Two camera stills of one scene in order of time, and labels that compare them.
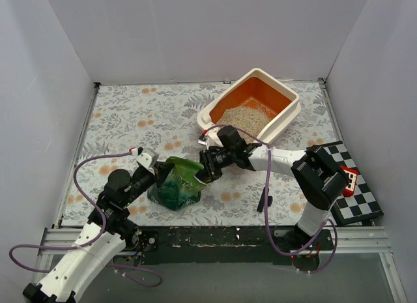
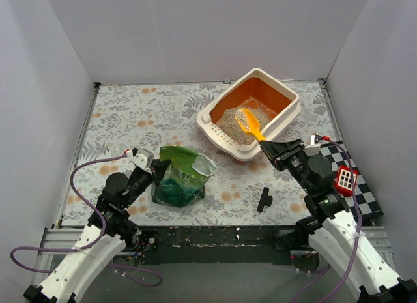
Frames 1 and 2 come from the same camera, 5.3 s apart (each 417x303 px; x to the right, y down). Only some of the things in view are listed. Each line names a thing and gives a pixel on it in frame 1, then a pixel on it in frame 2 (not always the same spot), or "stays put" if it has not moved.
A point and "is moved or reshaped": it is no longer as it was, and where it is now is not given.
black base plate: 227,245 stays put
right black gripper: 208,165 -> 282,154
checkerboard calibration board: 360,204 stays put
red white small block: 352,173 stays put
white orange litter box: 257,103 stays put
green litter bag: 178,187 is moved or reshaped
